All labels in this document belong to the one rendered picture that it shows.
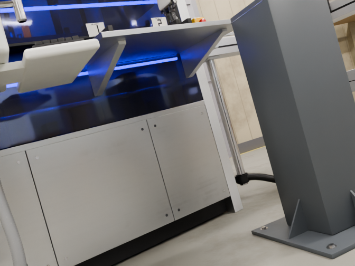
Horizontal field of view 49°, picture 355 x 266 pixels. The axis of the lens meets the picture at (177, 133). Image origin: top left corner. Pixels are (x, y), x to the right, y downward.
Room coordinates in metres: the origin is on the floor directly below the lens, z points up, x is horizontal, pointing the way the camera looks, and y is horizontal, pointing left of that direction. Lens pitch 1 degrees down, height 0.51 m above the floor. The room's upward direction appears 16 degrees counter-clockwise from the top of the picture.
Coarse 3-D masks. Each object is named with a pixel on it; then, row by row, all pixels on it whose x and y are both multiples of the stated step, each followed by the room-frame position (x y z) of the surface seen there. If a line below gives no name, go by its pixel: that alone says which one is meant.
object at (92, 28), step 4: (88, 24) 1.70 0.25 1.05; (92, 24) 1.71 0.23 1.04; (96, 24) 1.72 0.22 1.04; (100, 24) 1.73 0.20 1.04; (88, 28) 1.70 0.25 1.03; (92, 28) 1.71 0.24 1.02; (96, 28) 1.72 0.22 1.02; (100, 28) 1.73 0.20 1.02; (88, 32) 1.70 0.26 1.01; (92, 32) 1.71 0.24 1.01; (96, 32) 1.72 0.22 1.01
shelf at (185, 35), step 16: (112, 32) 1.31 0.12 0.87; (128, 32) 1.34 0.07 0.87; (144, 32) 1.38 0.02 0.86; (160, 32) 1.43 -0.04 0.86; (176, 32) 1.50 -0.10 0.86; (192, 32) 1.57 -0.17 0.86; (208, 32) 1.66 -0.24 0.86; (128, 48) 1.54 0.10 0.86; (144, 48) 1.62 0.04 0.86; (160, 48) 1.70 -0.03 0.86; (176, 48) 1.80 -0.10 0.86
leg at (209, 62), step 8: (216, 56) 2.23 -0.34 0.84; (208, 64) 2.24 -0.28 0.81; (216, 72) 2.24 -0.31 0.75; (216, 80) 2.24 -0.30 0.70; (216, 88) 2.24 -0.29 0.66; (216, 96) 2.25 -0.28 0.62; (224, 104) 2.24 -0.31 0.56; (224, 112) 2.24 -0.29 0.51; (224, 120) 2.24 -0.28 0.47; (224, 128) 2.26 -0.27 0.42; (232, 128) 2.25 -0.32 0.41; (232, 136) 2.24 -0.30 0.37; (232, 144) 2.24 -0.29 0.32; (232, 152) 2.24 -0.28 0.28; (240, 160) 2.24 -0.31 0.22; (240, 168) 2.24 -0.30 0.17; (240, 184) 2.25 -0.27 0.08
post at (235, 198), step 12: (180, 0) 2.00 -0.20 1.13; (180, 12) 1.98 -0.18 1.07; (204, 72) 2.01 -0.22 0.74; (204, 84) 2.00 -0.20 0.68; (204, 96) 1.99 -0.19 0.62; (216, 120) 2.00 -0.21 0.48; (216, 132) 1.99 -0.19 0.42; (216, 144) 1.98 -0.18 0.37; (228, 156) 2.01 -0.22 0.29; (228, 168) 2.00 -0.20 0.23; (228, 180) 1.99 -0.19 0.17; (228, 204) 2.01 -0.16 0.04; (240, 204) 2.01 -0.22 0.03
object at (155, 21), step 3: (153, 18) 1.89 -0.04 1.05; (156, 18) 1.90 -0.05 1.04; (159, 18) 1.91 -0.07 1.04; (162, 18) 1.92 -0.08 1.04; (165, 18) 1.93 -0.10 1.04; (153, 21) 1.89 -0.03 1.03; (156, 21) 1.90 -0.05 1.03; (159, 21) 1.90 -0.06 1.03; (162, 21) 1.91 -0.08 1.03; (165, 21) 1.92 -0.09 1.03; (153, 24) 1.88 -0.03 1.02; (156, 24) 1.89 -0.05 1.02; (162, 24) 1.91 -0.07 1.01; (165, 24) 1.92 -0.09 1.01
